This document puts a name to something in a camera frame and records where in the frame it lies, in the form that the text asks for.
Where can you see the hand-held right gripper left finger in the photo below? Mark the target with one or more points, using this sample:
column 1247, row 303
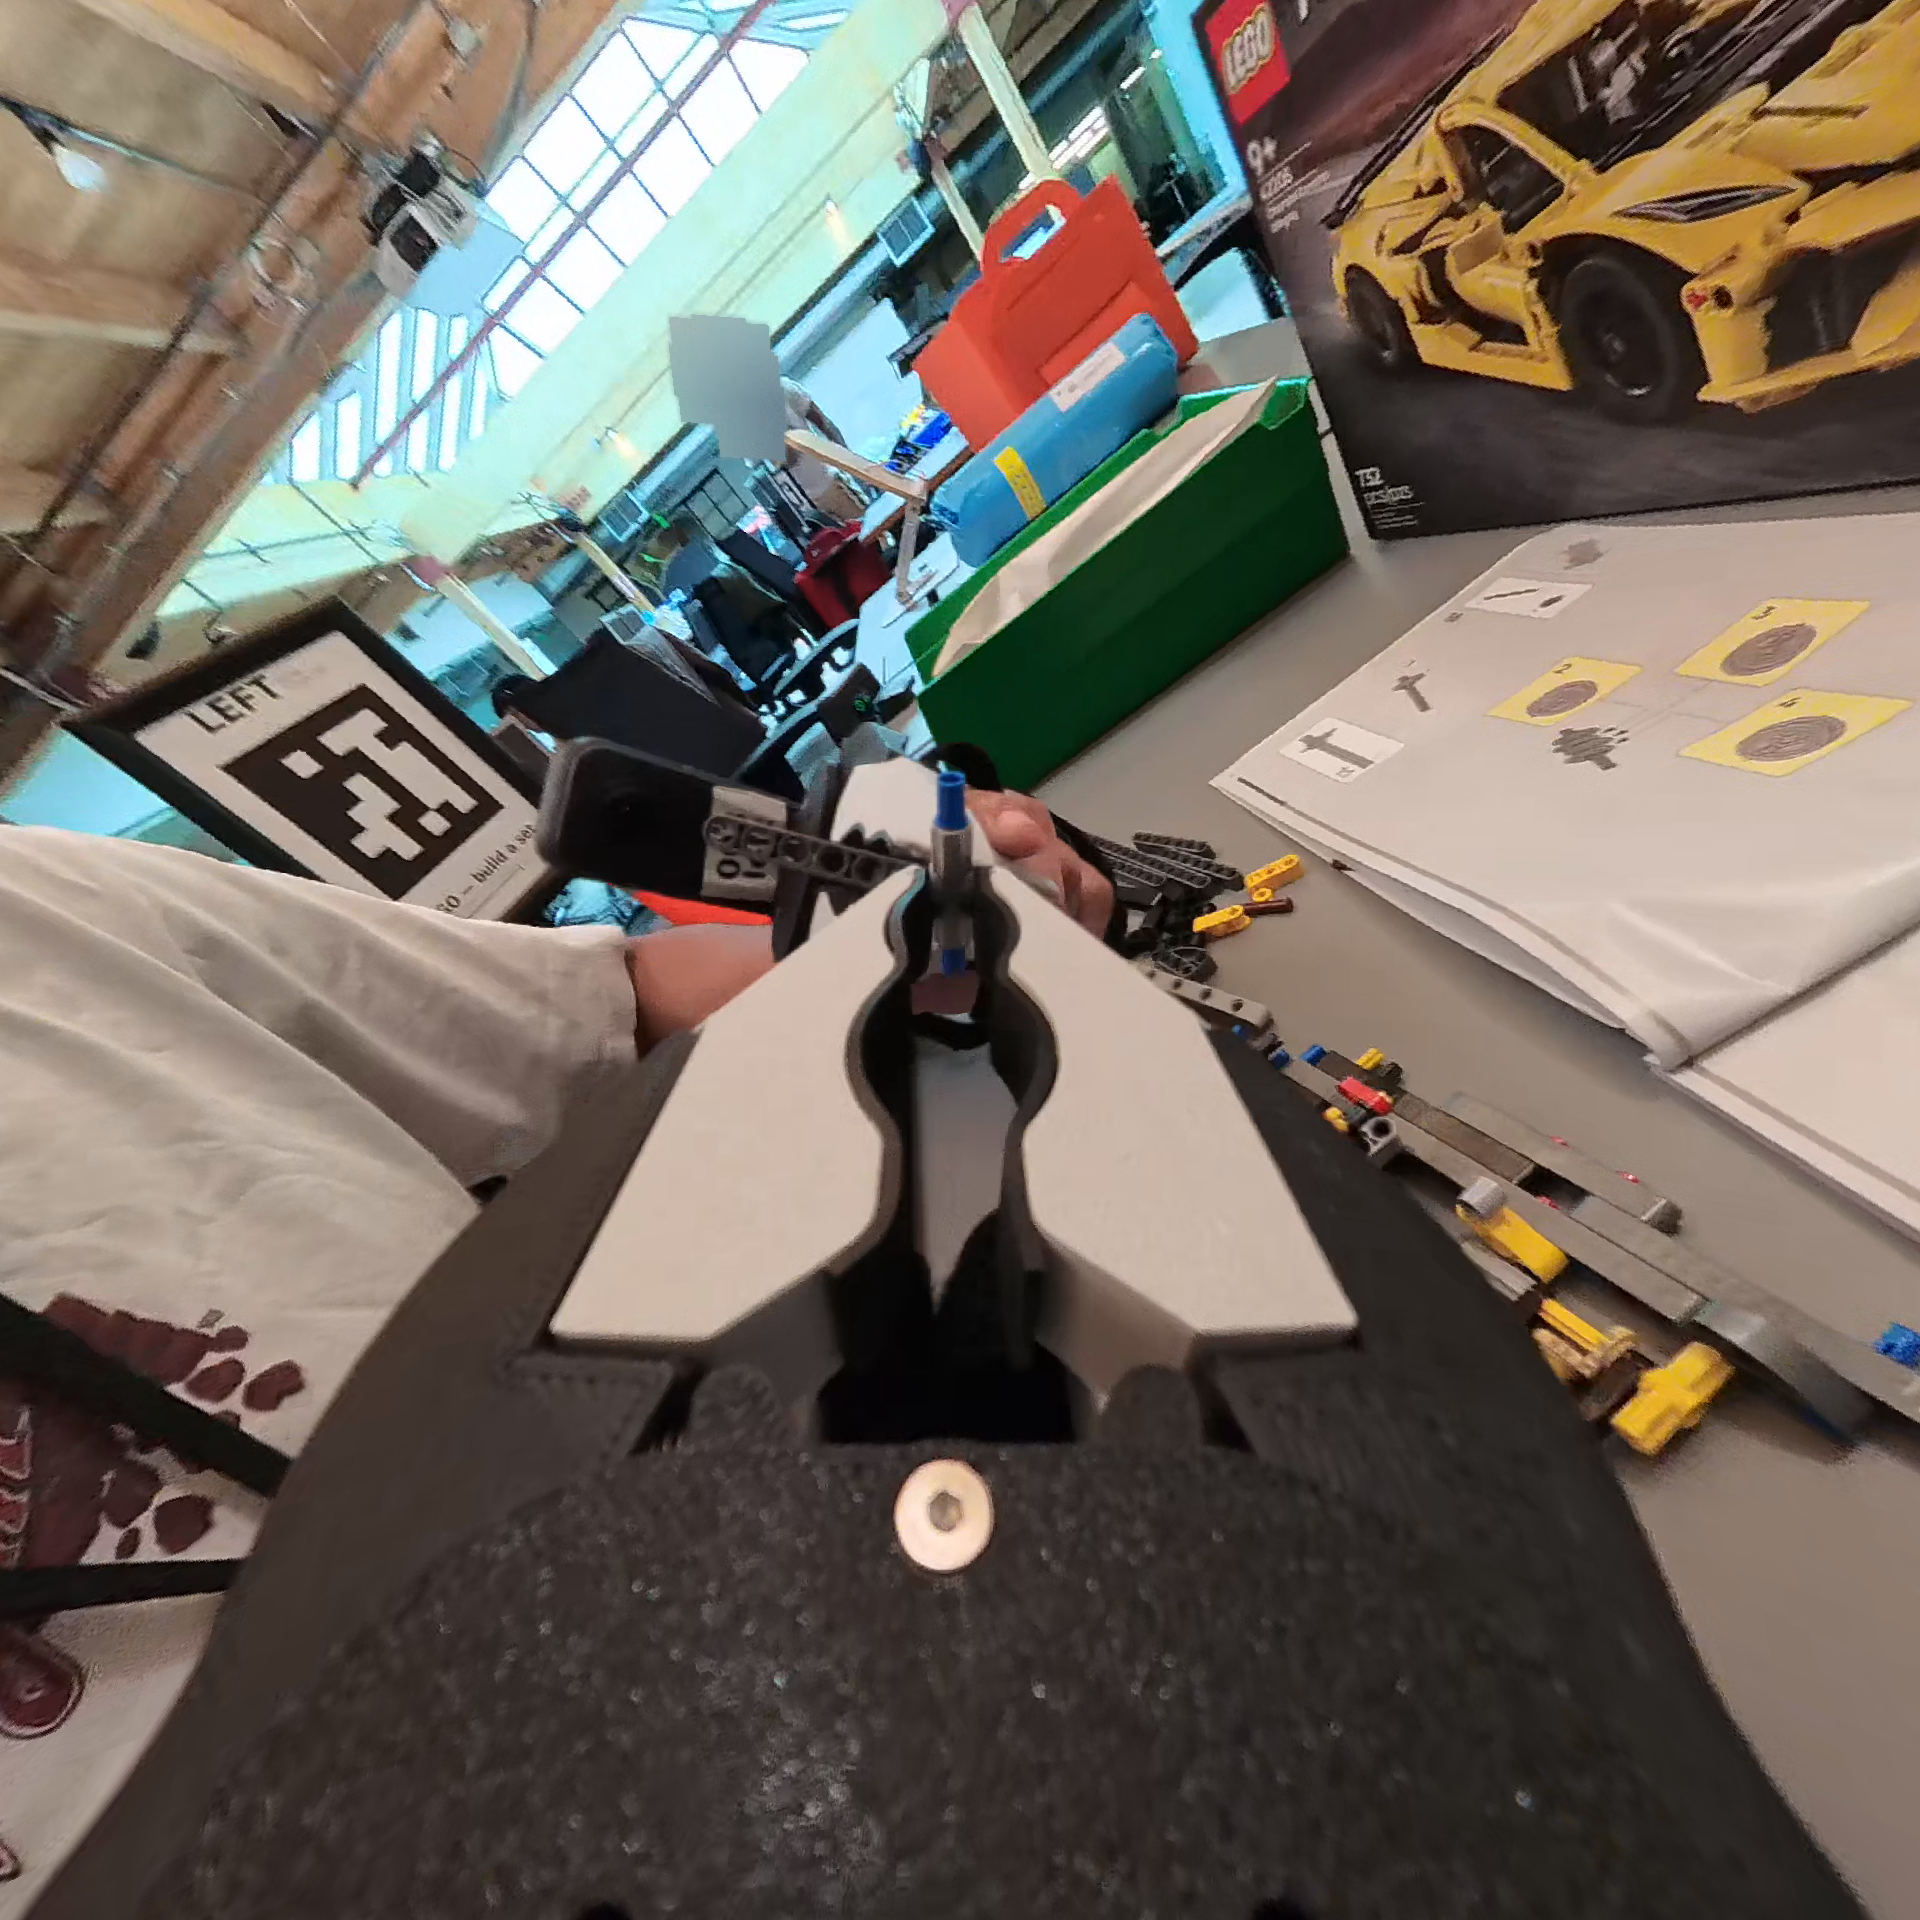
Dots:
column 750, row 1170

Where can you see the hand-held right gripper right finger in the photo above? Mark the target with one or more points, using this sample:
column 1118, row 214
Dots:
column 1172, row 1184

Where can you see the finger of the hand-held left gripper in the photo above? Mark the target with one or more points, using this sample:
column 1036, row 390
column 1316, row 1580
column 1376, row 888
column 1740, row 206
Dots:
column 885, row 803

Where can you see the dark grey lego beam assembly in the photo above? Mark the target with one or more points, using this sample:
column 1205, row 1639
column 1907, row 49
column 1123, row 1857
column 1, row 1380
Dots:
column 811, row 856

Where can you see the grey lego connector blue pins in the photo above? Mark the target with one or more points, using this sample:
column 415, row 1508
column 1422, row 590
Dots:
column 952, row 870

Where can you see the person's left forearm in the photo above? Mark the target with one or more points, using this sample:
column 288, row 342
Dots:
column 697, row 991

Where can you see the long light grey lego beam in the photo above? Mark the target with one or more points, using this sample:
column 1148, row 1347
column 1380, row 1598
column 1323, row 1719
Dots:
column 1224, row 1009

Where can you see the dark grey lego triangle piece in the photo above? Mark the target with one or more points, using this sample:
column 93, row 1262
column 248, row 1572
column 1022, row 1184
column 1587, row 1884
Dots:
column 1184, row 964

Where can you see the yellow lego connector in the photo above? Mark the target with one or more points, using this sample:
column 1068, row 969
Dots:
column 1276, row 870
column 1224, row 921

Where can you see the pile of black lego beams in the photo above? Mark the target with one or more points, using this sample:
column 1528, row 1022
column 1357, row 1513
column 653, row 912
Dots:
column 1161, row 886

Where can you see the lego chassis assembly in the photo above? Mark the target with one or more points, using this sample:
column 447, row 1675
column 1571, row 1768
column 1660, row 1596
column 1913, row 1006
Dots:
column 1576, row 1201

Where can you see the lego instruction booklet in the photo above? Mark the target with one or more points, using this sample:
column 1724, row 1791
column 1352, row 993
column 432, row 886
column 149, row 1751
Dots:
column 1576, row 902

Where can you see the lego set box yellow car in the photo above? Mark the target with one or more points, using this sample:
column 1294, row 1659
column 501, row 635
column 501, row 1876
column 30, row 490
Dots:
column 1501, row 376

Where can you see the person's left hand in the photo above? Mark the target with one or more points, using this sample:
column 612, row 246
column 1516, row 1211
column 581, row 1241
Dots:
column 1036, row 833

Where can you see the black office chair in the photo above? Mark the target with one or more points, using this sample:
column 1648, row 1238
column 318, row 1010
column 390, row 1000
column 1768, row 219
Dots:
column 645, row 704

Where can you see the red office chair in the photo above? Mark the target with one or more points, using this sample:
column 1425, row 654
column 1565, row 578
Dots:
column 840, row 578

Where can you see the wooden tilted board stand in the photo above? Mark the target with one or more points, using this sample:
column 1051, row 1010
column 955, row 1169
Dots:
column 869, row 480

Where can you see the white paper bag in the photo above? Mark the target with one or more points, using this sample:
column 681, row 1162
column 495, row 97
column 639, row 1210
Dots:
column 1079, row 524

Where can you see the green plastic bin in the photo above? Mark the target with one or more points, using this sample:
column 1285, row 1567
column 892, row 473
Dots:
column 1172, row 599

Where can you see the blue plastic roll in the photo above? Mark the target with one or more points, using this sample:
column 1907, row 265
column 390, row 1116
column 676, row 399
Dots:
column 1051, row 434

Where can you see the white printed t-shirt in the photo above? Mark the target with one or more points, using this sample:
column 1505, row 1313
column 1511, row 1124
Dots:
column 224, row 1020

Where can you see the orange carry bag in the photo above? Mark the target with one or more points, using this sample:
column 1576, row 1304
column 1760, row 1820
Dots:
column 1051, row 299

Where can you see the ceiling mounted device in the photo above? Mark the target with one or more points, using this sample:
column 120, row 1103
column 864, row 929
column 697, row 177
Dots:
column 422, row 210

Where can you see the ceiling spot lamp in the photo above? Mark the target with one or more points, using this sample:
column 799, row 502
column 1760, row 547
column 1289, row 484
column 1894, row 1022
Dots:
column 68, row 163

